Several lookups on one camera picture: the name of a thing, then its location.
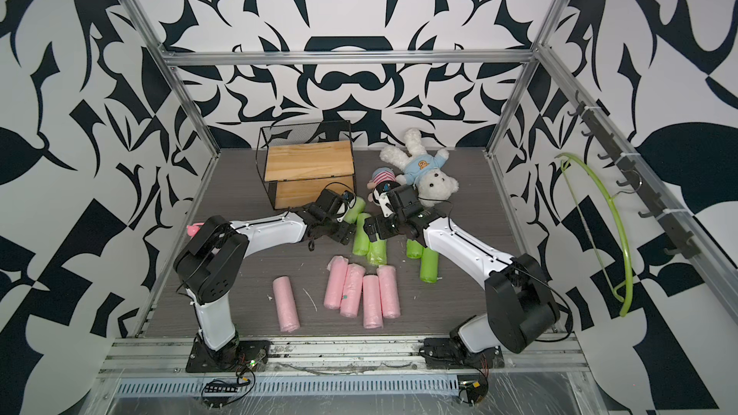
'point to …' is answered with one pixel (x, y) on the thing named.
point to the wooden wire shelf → (297, 161)
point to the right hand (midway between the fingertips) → (378, 218)
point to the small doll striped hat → (384, 174)
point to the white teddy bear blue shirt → (421, 169)
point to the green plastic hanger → (629, 275)
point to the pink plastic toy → (193, 229)
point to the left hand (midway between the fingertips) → (344, 219)
